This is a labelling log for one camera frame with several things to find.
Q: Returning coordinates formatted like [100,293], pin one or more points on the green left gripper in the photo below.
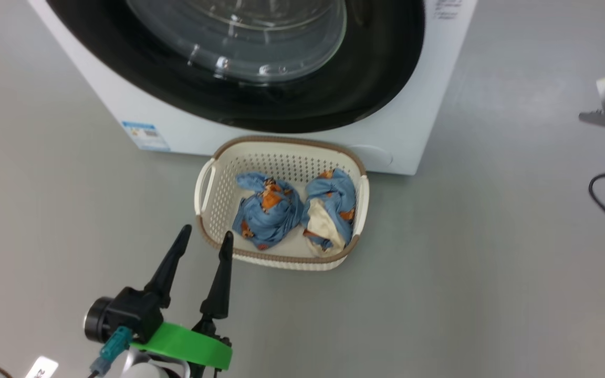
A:
[192,346]

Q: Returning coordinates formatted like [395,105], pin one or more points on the blue cartoon print garment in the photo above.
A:
[271,215]

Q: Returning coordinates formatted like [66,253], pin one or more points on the blue garment with cream lining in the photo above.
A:
[339,194]

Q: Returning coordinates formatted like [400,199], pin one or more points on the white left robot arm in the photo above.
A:
[147,370]

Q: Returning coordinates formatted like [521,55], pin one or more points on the cream perforated laundry basket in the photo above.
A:
[218,210]

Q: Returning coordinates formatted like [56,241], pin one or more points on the white washing machine body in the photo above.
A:
[413,131]

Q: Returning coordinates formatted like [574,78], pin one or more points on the blue energy label sticker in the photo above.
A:
[146,135]

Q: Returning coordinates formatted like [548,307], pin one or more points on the white paper tag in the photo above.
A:
[41,367]

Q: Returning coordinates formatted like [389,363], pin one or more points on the printed text label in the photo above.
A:
[447,8]

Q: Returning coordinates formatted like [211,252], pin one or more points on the round white filter cover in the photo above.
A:
[373,156]

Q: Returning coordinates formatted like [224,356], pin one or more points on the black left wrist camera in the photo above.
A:
[124,312]

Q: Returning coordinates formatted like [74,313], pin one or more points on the teal left camera connector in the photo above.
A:
[113,346]

